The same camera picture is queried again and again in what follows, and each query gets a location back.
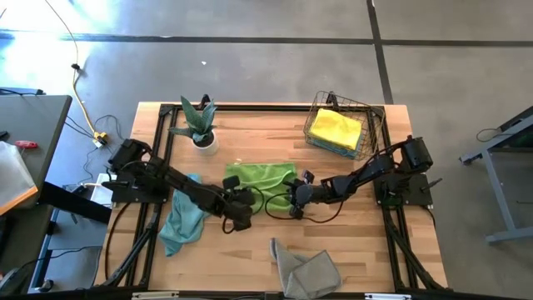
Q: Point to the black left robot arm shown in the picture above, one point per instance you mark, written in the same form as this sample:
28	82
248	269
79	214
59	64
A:
183	187

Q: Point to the grey metal table frame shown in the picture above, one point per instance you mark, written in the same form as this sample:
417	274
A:
498	187

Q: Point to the black angled bar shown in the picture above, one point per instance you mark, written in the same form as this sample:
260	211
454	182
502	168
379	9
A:
75	204

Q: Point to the yellow microfiber towel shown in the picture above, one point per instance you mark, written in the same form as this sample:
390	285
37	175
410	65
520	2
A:
335	129

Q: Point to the green microfiber towel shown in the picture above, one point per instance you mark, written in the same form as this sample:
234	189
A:
262	179

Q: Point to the grey microfiber towel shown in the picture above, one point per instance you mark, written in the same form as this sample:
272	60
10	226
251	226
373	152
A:
308	275

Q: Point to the white frame bracket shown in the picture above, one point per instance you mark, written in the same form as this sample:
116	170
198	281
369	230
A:
387	296
154	295

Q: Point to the potted succulent in white pot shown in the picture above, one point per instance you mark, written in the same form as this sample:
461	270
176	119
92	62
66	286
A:
199	123

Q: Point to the translucent plastic bag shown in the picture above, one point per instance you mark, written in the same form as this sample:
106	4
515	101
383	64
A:
14	179

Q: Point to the white plastic box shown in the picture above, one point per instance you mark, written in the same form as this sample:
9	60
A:
102	196

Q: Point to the teal microfiber towel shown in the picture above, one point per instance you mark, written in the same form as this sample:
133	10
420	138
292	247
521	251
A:
183	225

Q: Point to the yellow power plug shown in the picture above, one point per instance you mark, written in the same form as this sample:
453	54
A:
100	136

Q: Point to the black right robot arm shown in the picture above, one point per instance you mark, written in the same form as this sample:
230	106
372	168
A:
375	166

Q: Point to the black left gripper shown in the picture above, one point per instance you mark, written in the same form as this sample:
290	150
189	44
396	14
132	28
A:
239	206

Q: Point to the grey desk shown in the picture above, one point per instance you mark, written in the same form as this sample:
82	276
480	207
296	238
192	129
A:
37	121

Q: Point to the light blue microfiber towel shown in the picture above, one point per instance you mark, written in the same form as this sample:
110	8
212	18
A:
333	147

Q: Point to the black aluminium rig frame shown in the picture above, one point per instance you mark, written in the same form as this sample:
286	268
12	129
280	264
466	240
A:
270	107

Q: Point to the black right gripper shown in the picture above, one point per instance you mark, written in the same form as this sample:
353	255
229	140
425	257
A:
308	193

